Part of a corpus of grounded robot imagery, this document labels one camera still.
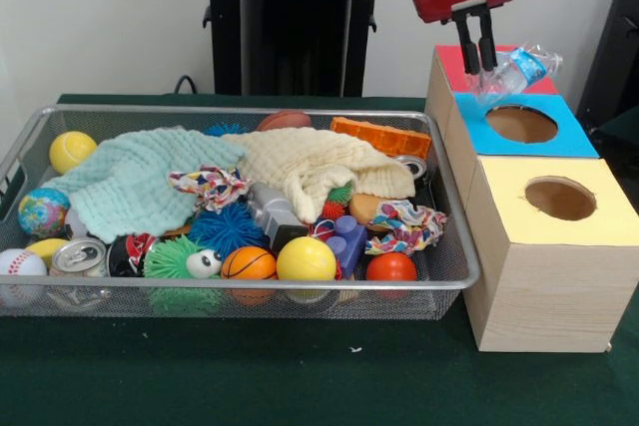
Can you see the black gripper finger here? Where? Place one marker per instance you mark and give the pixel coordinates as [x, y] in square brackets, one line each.
[486, 47]
[469, 52]

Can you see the crushed clear plastic bottle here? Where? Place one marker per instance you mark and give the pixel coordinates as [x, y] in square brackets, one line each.
[519, 72]

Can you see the cream waffle cloth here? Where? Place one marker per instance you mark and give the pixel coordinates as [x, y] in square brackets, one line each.
[299, 156]

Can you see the green spiky toy with eyes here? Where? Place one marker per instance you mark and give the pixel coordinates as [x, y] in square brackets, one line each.
[165, 261]

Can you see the smooth yellow ball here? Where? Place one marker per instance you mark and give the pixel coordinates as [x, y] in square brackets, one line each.
[306, 259]

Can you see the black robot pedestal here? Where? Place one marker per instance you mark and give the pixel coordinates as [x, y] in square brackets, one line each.
[299, 22]

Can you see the silver drink can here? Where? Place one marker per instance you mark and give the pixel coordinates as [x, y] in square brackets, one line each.
[80, 254]

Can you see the mint green waffle cloth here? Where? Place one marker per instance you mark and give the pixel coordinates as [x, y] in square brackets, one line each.
[125, 176]

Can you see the yellow ball with seam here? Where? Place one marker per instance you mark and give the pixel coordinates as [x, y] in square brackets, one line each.
[72, 151]

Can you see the red-orange ball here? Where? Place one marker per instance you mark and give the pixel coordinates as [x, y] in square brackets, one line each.
[392, 269]

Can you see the wooden box with three holes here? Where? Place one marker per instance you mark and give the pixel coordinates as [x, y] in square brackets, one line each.
[549, 296]

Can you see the globe print ball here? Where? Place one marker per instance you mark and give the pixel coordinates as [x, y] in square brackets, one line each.
[44, 212]

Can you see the white baseball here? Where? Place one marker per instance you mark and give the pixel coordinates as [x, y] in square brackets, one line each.
[20, 266]

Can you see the small orange basketball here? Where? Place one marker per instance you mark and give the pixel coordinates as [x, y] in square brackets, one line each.
[248, 264]

